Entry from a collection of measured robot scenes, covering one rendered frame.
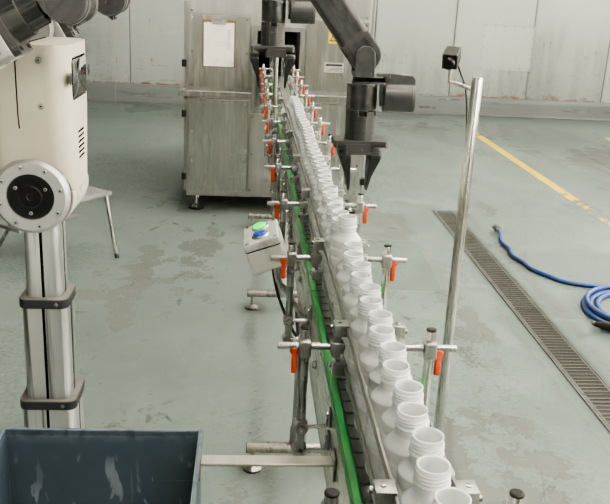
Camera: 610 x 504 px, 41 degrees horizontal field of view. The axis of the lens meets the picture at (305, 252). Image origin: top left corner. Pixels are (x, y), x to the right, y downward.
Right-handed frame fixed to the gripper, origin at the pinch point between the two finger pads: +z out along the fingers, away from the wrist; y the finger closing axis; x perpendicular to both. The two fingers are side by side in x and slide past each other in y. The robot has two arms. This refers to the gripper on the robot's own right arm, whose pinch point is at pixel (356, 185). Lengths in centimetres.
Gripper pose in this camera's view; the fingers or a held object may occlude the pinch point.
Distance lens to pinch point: 158.8
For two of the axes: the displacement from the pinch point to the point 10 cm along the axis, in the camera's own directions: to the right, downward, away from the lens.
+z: -0.3, 9.5, 3.0
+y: 10.0, 0.1, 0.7
